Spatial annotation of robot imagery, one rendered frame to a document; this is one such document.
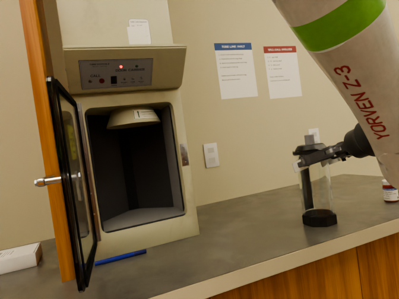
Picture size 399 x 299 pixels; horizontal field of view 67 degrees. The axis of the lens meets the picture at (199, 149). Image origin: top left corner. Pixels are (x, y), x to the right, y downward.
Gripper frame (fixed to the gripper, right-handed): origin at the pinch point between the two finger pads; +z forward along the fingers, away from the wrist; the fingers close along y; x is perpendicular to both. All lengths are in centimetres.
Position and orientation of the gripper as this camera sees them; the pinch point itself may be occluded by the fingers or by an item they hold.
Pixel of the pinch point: (312, 163)
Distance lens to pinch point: 98.2
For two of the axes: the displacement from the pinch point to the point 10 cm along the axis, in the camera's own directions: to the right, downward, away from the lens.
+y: -9.2, 1.3, -3.8
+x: 2.4, 9.3, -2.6
